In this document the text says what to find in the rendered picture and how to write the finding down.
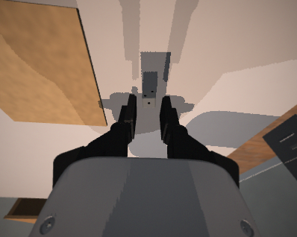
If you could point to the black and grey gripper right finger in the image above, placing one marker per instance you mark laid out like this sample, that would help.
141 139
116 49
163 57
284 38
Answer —
180 145

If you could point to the tan cork mat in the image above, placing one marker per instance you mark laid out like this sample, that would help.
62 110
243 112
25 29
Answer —
46 72

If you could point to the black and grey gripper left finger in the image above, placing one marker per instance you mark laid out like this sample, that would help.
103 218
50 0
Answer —
111 144

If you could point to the white die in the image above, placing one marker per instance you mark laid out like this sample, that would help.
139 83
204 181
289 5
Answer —
149 99

